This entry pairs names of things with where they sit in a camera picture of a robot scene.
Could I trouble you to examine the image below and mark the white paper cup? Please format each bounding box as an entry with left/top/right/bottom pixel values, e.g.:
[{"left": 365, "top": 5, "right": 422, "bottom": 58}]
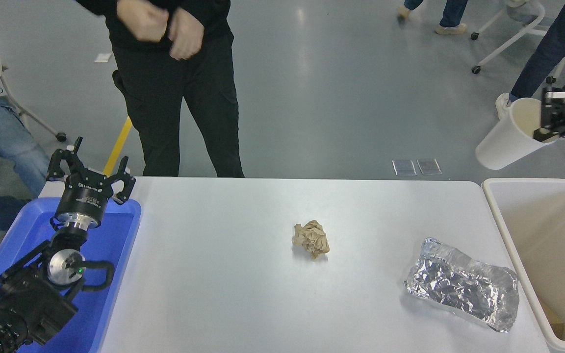
[{"left": 475, "top": 97, "right": 560, "bottom": 171}]

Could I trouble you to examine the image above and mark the person's left hand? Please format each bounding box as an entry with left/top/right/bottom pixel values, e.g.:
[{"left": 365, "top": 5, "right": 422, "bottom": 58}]
[{"left": 167, "top": 7, "right": 205, "bottom": 61}]

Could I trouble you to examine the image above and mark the crumpled silver foil tray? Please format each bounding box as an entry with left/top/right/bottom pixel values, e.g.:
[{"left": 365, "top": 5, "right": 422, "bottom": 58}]
[{"left": 404, "top": 237, "right": 520, "bottom": 333}]

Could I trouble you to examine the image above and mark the person's right hand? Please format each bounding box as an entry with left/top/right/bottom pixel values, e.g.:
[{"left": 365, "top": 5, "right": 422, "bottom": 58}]
[{"left": 116, "top": 0, "right": 169, "bottom": 44}]

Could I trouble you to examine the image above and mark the crumpled tan paper ball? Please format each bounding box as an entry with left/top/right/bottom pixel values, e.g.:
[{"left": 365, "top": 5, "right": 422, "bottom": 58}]
[{"left": 291, "top": 220, "right": 331, "bottom": 260}]

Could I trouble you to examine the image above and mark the blue plastic tray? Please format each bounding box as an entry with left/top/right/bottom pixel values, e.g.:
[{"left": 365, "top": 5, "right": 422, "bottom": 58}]
[{"left": 0, "top": 198, "right": 142, "bottom": 353}]

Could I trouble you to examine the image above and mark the clear floor plate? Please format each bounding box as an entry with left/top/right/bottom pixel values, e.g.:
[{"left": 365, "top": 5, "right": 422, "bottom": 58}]
[
  {"left": 392, "top": 160, "right": 417, "bottom": 177},
  {"left": 416, "top": 158, "right": 443, "bottom": 176}
]

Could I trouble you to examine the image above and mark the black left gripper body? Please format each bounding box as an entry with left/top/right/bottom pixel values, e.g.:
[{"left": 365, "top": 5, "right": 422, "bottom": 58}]
[{"left": 55, "top": 176, "right": 112, "bottom": 222}]

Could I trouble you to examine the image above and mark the large pale plastic bin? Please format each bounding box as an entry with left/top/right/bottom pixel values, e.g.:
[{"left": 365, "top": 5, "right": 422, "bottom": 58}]
[{"left": 481, "top": 177, "right": 565, "bottom": 353}]

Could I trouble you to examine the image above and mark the white wheeled chair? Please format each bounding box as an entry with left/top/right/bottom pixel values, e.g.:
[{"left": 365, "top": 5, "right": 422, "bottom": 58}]
[
  {"left": 0, "top": 56, "right": 67, "bottom": 143},
  {"left": 470, "top": 0, "right": 565, "bottom": 84}
]

